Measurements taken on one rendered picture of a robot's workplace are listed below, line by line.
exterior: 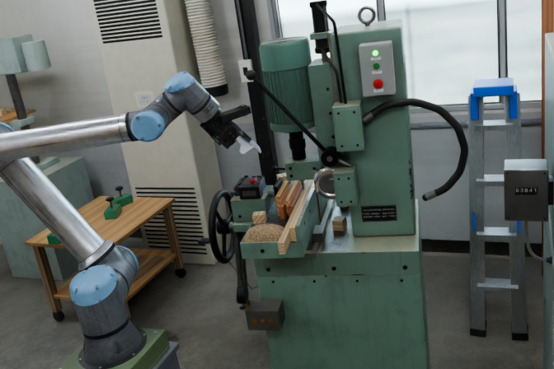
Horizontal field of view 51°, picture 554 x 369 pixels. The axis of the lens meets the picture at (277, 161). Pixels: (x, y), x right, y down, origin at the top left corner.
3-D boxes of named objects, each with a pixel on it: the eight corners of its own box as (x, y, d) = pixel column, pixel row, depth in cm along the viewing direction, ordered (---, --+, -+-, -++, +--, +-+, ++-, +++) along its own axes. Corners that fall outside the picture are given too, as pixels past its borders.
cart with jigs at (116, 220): (118, 268, 391) (96, 179, 371) (190, 274, 368) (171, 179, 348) (48, 324, 334) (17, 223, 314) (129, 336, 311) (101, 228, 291)
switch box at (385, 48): (364, 92, 189) (359, 43, 184) (396, 90, 186) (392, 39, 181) (363, 97, 183) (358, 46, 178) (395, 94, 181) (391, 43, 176)
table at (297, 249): (259, 192, 252) (256, 179, 250) (328, 189, 245) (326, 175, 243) (215, 260, 197) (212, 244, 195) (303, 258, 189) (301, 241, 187)
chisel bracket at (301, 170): (291, 178, 221) (288, 156, 218) (327, 176, 217) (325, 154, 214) (287, 185, 214) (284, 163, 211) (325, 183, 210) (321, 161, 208)
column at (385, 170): (358, 212, 228) (338, 25, 206) (416, 209, 222) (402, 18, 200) (352, 237, 207) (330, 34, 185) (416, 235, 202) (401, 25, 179)
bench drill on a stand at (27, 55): (53, 244, 445) (-7, 36, 397) (119, 247, 422) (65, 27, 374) (6, 276, 403) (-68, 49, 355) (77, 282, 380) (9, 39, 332)
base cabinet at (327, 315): (302, 361, 271) (281, 223, 250) (429, 364, 257) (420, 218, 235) (281, 434, 230) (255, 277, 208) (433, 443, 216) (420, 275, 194)
